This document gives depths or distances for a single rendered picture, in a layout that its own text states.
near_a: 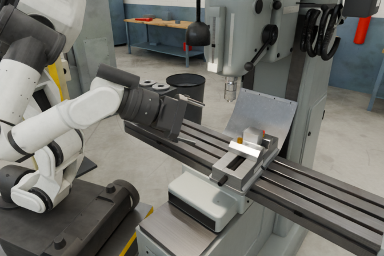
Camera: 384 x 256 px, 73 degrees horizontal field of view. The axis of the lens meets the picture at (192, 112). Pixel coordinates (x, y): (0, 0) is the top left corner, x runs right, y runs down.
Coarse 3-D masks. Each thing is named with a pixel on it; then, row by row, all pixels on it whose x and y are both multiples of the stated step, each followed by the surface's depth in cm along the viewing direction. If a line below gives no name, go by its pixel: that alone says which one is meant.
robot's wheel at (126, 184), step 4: (116, 180) 152; (120, 180) 150; (124, 180) 150; (116, 184) 147; (120, 184) 147; (124, 184) 147; (128, 184) 148; (128, 188) 146; (132, 188) 148; (132, 192) 146; (136, 192) 149; (132, 196) 146; (136, 196) 148; (132, 200) 148; (136, 200) 148; (132, 204) 149; (136, 204) 149; (132, 208) 151
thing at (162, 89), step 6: (144, 84) 136; (150, 84) 136; (156, 84) 136; (162, 84) 136; (150, 90) 131; (156, 90) 130; (162, 90) 130; (168, 90) 131; (174, 90) 133; (168, 96) 131
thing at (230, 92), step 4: (228, 88) 101; (232, 88) 100; (236, 88) 102; (228, 92) 101; (232, 92) 101; (236, 92) 103; (224, 96) 104; (228, 96) 102; (232, 96) 102; (228, 100) 103; (232, 100) 103
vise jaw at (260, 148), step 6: (234, 138) 104; (234, 144) 101; (240, 144) 100; (246, 144) 101; (252, 144) 100; (228, 150) 103; (234, 150) 101; (240, 150) 99; (246, 150) 98; (252, 150) 97; (258, 150) 96; (246, 156) 98; (252, 156) 96; (258, 156) 96
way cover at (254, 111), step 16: (240, 96) 143; (256, 96) 137; (272, 96) 132; (240, 112) 142; (256, 112) 136; (272, 112) 131; (288, 112) 127; (240, 128) 138; (256, 128) 134; (272, 128) 130; (288, 128) 126
